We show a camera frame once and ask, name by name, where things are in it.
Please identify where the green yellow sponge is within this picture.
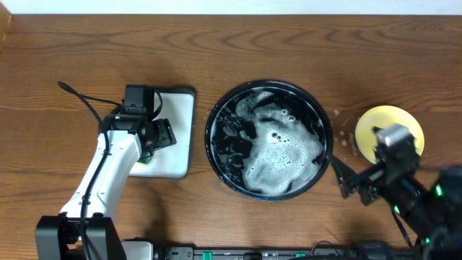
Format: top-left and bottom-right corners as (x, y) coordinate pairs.
(137, 152), (154, 164)

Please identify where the yellow plate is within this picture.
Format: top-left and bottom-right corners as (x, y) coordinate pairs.
(354, 105), (424, 164)

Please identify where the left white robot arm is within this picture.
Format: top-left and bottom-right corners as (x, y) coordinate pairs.
(35, 114), (176, 259)

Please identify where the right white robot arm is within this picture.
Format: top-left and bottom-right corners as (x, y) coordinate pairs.
(328, 155), (461, 259)

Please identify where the white rectangular sponge tray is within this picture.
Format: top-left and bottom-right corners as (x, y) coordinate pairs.
(129, 87), (195, 179)

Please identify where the black round tray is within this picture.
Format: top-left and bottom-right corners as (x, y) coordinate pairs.
(204, 79), (334, 202)

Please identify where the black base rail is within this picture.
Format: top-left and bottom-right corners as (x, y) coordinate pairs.
(154, 240), (418, 260)

